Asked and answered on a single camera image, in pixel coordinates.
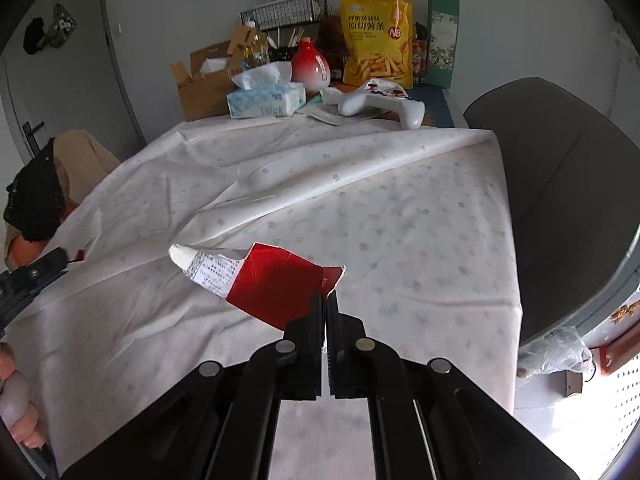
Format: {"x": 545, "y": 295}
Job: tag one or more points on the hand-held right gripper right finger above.
{"x": 345, "y": 355}

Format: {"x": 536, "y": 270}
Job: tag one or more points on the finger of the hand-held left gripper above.
{"x": 35, "y": 272}

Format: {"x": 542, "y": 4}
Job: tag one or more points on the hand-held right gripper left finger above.
{"x": 307, "y": 355}

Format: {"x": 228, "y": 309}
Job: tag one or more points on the red carton scrap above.
{"x": 270, "y": 280}

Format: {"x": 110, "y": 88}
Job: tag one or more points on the person's left hand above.
{"x": 15, "y": 400}

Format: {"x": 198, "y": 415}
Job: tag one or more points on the orange cloth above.
{"x": 22, "y": 252}

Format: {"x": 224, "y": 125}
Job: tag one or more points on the black cloth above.
{"x": 37, "y": 195}

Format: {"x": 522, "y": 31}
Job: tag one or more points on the beige jacket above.
{"x": 85, "y": 160}

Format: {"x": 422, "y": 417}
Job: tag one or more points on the white patterned tablecloth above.
{"x": 350, "y": 210}

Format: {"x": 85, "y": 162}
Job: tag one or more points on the grey door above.
{"x": 75, "y": 85}

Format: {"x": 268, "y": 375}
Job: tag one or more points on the clear plastic bag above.
{"x": 555, "y": 352}

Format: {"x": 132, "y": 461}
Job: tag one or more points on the small brown box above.
{"x": 575, "y": 384}

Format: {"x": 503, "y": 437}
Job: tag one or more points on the black hat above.
{"x": 35, "y": 35}

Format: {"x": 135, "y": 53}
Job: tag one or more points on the open cardboard box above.
{"x": 200, "y": 95}

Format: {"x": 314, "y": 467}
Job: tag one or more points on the green panda pouch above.
{"x": 60, "y": 22}

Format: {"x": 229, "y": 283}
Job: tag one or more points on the white game controller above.
{"x": 370, "y": 102}

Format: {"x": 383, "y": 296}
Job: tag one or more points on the blue white tissue box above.
{"x": 265, "y": 100}

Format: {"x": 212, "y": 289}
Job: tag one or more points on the red box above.
{"x": 620, "y": 357}

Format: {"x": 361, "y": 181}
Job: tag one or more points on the grey chair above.
{"x": 565, "y": 185}

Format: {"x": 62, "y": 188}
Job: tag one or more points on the white pegboard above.
{"x": 620, "y": 410}

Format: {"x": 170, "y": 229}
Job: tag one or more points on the red white vase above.
{"x": 310, "y": 70}

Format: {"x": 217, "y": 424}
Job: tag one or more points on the red snack packet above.
{"x": 419, "y": 60}

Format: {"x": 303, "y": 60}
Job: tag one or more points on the clear oil bottle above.
{"x": 256, "y": 52}

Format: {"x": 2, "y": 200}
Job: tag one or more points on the black utensil holder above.
{"x": 287, "y": 47}

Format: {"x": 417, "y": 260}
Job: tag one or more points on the yellow snack bag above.
{"x": 375, "y": 40}

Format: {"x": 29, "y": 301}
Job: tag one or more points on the tall green box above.
{"x": 442, "y": 35}

